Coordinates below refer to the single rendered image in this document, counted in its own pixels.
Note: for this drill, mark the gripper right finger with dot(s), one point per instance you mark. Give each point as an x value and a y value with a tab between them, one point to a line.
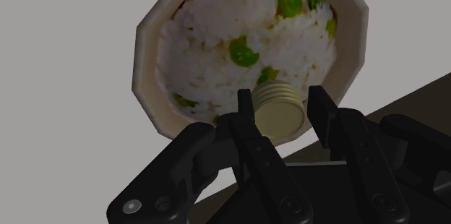
366	152

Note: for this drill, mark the beige bowl of rice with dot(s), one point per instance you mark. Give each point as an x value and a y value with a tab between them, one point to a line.
246	36

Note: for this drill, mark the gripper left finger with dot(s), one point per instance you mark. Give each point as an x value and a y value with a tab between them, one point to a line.
260	160

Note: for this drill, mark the cream ribbed cylinder cap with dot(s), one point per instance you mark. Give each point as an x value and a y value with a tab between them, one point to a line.
279	114

